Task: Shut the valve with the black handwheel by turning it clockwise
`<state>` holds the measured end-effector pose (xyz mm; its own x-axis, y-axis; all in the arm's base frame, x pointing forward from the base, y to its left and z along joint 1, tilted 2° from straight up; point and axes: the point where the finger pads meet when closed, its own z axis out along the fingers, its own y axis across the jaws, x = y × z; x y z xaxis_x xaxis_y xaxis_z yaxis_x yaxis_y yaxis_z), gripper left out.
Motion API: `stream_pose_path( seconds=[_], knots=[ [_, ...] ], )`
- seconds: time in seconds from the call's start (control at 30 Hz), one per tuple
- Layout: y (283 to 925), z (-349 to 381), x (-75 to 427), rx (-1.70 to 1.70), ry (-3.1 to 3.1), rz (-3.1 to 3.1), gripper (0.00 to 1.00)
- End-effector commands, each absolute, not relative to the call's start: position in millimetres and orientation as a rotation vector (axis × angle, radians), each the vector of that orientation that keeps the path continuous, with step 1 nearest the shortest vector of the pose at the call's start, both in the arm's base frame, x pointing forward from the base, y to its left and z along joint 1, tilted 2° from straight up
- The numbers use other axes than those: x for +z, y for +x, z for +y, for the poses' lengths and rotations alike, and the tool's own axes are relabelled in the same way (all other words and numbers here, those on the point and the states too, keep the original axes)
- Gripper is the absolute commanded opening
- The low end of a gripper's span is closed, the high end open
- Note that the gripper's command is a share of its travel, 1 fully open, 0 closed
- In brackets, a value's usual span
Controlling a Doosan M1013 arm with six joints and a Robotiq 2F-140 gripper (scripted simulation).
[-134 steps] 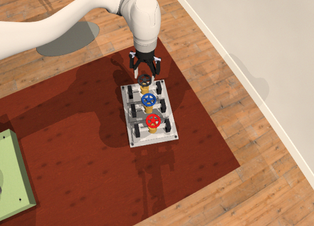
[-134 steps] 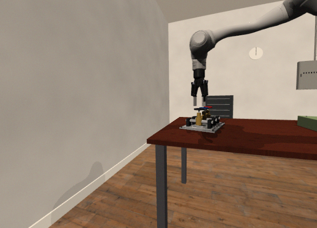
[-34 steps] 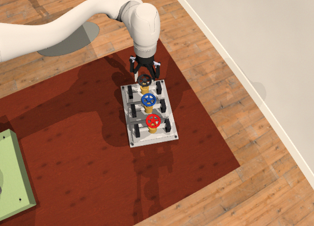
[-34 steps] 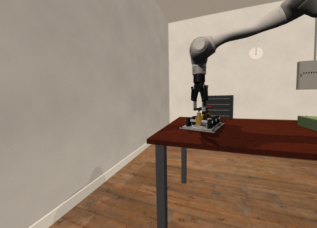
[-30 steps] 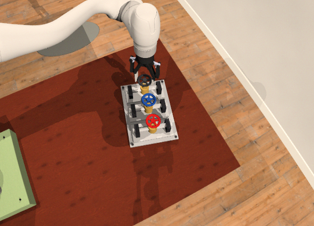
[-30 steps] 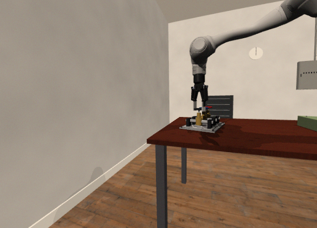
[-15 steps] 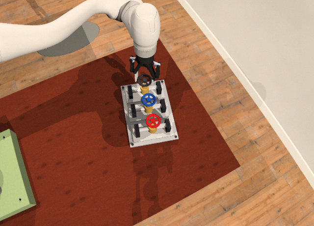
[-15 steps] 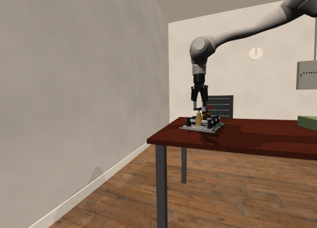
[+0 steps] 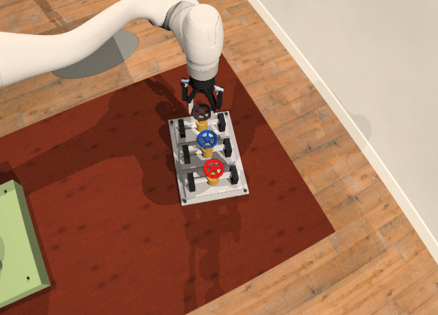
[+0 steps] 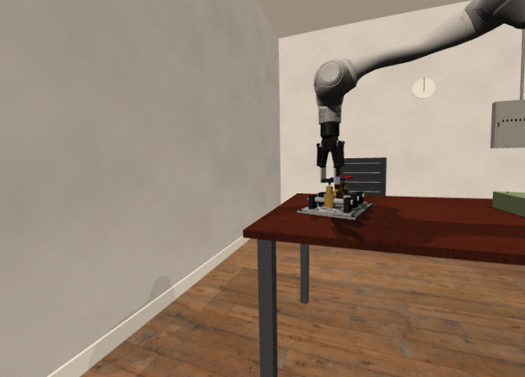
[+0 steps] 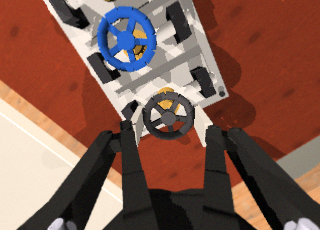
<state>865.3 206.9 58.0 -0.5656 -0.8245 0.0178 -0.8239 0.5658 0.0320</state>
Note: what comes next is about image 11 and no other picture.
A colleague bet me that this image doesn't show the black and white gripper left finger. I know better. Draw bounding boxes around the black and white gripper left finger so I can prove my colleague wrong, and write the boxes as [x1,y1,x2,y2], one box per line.
[16,106,159,230]

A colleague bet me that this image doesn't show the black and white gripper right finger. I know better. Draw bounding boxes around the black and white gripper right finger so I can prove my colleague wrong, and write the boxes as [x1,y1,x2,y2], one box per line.
[193,104,320,230]

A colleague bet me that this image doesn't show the white mounting plate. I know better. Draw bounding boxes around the white mounting plate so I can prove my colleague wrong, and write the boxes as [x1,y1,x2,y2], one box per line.
[56,0,228,118]

